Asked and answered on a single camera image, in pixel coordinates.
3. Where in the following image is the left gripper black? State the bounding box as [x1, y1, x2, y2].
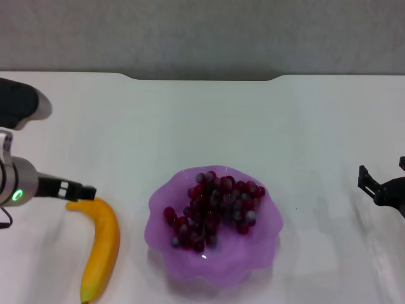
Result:
[37, 174, 97, 203]

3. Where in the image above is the purple scalloped plastic bowl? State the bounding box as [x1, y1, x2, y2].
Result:
[144, 165, 284, 291]

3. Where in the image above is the yellow banana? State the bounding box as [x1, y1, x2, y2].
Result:
[65, 196, 122, 304]

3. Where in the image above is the dark red grape bunch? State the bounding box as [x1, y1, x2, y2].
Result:
[163, 170, 266, 253]

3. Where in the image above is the thin black cable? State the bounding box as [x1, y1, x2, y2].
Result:
[0, 206, 14, 230]

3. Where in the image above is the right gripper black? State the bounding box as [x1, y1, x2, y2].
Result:
[358, 156, 405, 220]

